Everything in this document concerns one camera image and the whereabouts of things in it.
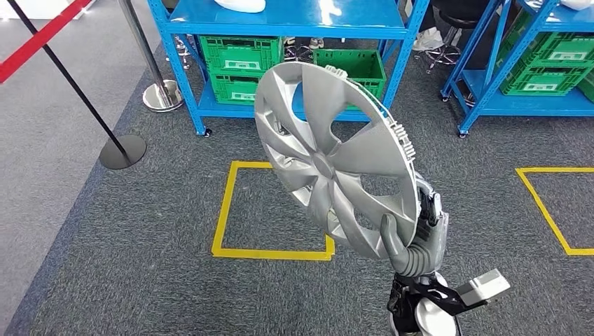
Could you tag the chrome office chair base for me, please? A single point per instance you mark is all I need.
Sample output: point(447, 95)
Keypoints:
point(301, 51)
point(182, 51)

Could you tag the white plastic car part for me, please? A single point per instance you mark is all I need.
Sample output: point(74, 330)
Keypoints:
point(577, 3)
point(241, 4)

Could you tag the blue steel shelf rack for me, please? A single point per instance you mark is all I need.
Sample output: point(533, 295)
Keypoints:
point(524, 104)
point(287, 18)

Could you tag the black round-base stand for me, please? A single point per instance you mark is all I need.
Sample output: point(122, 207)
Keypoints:
point(123, 153)

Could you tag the red barrier belt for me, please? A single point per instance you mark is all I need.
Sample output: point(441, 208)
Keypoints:
point(65, 16)

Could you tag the person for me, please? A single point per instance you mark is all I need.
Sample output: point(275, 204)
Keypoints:
point(424, 39)

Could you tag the yellow floor tape square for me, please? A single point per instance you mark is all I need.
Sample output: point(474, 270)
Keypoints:
point(269, 254)
point(557, 170)

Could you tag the chrome barrier stanchion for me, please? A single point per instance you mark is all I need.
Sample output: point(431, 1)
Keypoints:
point(162, 97)

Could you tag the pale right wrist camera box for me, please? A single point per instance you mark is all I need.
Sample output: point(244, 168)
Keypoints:
point(482, 287)

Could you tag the silver plastic wheel hubcap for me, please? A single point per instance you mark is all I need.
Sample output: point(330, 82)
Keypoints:
point(366, 153)

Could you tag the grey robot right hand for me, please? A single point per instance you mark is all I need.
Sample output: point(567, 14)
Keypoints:
point(436, 232)

